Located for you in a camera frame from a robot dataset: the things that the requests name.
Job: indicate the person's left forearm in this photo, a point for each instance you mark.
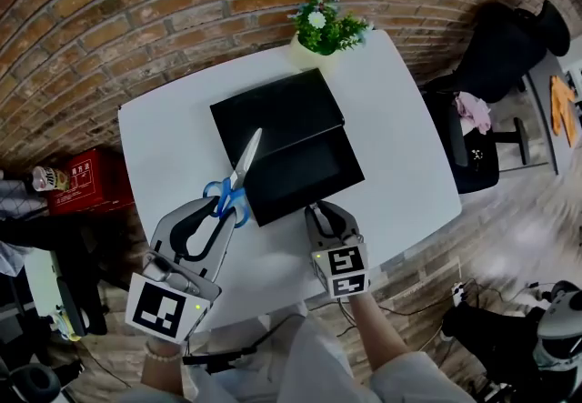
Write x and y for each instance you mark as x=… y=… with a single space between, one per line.
x=161 y=376

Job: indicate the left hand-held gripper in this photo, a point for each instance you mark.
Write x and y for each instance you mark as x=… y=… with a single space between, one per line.
x=157 y=308

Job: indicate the person's grey clothing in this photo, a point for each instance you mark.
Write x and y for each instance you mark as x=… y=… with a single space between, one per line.
x=309 y=360

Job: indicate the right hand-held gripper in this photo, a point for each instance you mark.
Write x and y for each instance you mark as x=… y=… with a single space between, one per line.
x=345 y=262

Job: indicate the white cabinet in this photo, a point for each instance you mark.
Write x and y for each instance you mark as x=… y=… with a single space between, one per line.
x=43 y=283

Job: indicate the white drink bottle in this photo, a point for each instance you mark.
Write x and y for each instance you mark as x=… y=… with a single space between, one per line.
x=50 y=179

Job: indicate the pale yellow plastic item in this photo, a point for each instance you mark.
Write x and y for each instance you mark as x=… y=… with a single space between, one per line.
x=66 y=328

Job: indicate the white patterned cloth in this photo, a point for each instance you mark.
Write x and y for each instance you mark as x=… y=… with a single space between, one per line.
x=13 y=251

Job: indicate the person's right forearm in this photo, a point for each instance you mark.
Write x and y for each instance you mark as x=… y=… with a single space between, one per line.
x=375 y=333

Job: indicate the grey standing fan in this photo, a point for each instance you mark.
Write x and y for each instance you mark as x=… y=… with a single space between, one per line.
x=561 y=324

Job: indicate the red box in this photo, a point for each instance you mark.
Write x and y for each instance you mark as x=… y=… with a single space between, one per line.
x=95 y=183

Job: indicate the black office chair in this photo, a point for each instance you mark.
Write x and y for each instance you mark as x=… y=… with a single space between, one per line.
x=495 y=55

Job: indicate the dark grey desk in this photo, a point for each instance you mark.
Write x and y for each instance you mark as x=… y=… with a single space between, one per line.
x=543 y=119

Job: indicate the pink cloth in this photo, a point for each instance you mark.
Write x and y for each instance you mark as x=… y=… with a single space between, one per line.
x=473 y=112

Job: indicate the potted green plant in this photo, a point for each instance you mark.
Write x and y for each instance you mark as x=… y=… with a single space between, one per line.
x=323 y=35

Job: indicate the white power strip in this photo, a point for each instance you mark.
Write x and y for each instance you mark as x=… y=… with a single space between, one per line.
x=458 y=294

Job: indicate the black storage box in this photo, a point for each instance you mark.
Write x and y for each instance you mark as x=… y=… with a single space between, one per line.
x=282 y=110

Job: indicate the small white trinket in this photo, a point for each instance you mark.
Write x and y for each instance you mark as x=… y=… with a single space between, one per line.
x=476 y=154

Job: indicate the orange garment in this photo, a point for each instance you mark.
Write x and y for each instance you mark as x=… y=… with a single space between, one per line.
x=561 y=105

